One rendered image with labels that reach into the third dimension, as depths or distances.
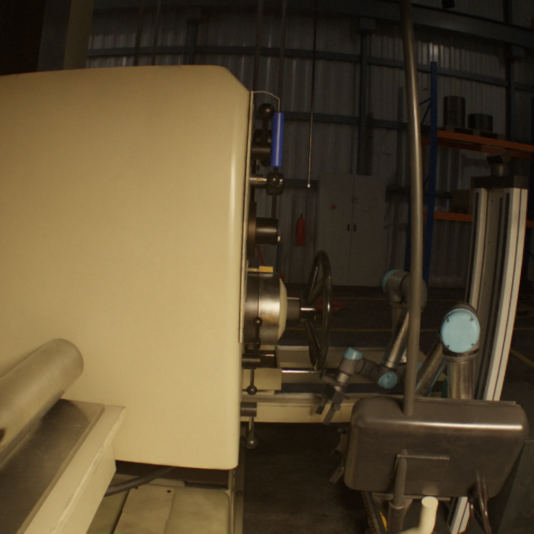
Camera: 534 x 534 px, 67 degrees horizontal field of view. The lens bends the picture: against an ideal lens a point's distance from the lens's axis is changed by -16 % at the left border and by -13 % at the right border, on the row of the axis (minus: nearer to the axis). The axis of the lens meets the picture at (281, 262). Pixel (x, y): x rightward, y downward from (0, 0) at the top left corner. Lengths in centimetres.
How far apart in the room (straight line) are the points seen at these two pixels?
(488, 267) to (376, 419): 115
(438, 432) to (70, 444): 65
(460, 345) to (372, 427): 58
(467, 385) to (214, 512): 93
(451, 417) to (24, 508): 70
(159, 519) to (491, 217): 162
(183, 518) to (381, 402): 95
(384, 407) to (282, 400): 140
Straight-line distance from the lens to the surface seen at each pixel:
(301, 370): 262
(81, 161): 94
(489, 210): 187
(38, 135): 98
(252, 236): 109
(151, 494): 169
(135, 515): 159
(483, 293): 189
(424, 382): 156
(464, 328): 133
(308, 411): 221
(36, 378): 83
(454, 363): 139
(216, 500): 169
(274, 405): 219
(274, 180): 106
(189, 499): 170
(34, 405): 80
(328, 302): 127
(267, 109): 91
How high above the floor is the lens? 165
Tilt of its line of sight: 8 degrees down
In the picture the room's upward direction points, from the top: 3 degrees clockwise
